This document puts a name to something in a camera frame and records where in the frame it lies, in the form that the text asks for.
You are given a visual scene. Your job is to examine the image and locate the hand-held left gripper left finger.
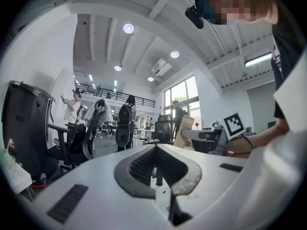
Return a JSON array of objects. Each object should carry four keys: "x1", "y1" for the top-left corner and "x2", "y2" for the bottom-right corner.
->
[{"x1": 18, "y1": 144, "x2": 172, "y2": 230}]

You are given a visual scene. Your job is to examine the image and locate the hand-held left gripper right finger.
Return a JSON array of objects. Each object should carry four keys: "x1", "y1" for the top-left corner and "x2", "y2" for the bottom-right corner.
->
[{"x1": 156, "y1": 144, "x2": 248, "y2": 226}]

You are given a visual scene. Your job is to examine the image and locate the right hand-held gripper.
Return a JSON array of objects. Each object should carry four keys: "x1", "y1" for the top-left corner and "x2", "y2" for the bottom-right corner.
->
[{"x1": 181, "y1": 113, "x2": 247, "y2": 153}]

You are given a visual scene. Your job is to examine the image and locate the beige paper strip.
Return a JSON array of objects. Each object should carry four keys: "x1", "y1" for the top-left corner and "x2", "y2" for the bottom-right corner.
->
[{"x1": 173, "y1": 115, "x2": 195, "y2": 149}]

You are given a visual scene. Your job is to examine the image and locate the person's right forearm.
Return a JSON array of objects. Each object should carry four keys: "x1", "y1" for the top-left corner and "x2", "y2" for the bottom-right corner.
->
[{"x1": 226, "y1": 117, "x2": 290, "y2": 158}]

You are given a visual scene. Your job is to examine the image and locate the black mesh office chair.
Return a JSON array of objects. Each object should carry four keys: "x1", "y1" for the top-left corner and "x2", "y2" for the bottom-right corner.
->
[
  {"x1": 47, "y1": 99, "x2": 107, "y2": 170},
  {"x1": 143, "y1": 115, "x2": 176, "y2": 146}
]

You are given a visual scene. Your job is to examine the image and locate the large window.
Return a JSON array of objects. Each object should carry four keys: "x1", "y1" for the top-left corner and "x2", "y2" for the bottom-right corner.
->
[{"x1": 164, "y1": 75, "x2": 202, "y2": 129}]

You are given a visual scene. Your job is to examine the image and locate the black mezzanine railing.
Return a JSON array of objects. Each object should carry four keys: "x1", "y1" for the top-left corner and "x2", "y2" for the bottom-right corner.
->
[{"x1": 74, "y1": 80, "x2": 156, "y2": 109}]

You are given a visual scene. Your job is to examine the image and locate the ceiling air conditioner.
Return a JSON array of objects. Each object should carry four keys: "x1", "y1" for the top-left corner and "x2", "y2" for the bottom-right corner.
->
[{"x1": 151, "y1": 58, "x2": 173, "y2": 76}]

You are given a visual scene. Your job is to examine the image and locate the white table with clutter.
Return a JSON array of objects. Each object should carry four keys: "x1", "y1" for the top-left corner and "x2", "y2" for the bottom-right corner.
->
[{"x1": 0, "y1": 161, "x2": 33, "y2": 194}]

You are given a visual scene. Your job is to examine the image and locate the white cloth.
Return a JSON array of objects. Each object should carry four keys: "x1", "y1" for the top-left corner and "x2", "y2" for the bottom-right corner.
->
[{"x1": 83, "y1": 98, "x2": 114, "y2": 127}]

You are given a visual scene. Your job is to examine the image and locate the tube ceiling light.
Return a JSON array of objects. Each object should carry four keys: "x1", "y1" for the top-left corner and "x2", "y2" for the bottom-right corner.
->
[{"x1": 244, "y1": 54, "x2": 273, "y2": 68}]

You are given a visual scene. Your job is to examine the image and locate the person's black shirt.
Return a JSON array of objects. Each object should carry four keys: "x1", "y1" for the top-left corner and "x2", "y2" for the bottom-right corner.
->
[{"x1": 271, "y1": 20, "x2": 307, "y2": 119}]

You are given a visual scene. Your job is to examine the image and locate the person's head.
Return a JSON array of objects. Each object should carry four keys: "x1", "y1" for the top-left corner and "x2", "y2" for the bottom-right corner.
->
[{"x1": 195, "y1": 0, "x2": 279, "y2": 25}]

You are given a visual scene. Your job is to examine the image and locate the black head-mounted camera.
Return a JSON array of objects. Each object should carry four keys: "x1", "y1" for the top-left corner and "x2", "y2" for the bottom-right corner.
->
[{"x1": 185, "y1": 5, "x2": 204, "y2": 30}]

